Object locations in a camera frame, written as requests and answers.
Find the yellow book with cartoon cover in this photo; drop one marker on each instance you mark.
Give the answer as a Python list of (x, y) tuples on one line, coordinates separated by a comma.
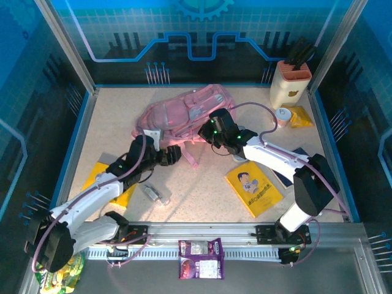
[(254, 190)]

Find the small control board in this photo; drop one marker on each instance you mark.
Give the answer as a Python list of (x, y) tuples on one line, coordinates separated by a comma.
[(118, 252), (291, 255)]

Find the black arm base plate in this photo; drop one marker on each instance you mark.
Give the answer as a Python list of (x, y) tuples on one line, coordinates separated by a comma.
[(139, 230), (265, 234)]

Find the aluminium frame post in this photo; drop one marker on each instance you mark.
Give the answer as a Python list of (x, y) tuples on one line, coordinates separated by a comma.
[(333, 46), (67, 46)]

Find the plain yellow book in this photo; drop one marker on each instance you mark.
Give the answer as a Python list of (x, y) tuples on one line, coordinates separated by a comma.
[(95, 174)]

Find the purple snack bag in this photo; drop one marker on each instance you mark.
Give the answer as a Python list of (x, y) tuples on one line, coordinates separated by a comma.
[(200, 260)]

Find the can with white lid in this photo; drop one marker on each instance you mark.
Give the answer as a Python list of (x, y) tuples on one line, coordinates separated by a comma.
[(282, 118)]

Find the green yellow snack bag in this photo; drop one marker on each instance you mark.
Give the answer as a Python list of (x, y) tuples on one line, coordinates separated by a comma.
[(61, 278)]

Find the aluminium mounting beam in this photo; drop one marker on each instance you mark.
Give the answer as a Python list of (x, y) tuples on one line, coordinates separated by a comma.
[(199, 229)]

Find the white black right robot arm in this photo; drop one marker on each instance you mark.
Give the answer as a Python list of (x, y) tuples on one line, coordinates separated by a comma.
[(275, 156)]

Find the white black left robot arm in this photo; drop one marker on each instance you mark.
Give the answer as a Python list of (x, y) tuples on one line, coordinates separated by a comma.
[(92, 193)]

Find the pink student backpack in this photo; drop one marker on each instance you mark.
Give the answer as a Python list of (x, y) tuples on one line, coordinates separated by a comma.
[(171, 113)]

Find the aluminium table side rail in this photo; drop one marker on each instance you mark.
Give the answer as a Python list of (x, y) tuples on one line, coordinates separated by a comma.
[(325, 137), (89, 107)]

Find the cream knife block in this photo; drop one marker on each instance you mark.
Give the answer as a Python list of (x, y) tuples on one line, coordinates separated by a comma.
[(284, 88)]

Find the dark blue notebook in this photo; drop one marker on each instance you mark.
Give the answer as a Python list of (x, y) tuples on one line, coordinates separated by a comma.
[(283, 182)]

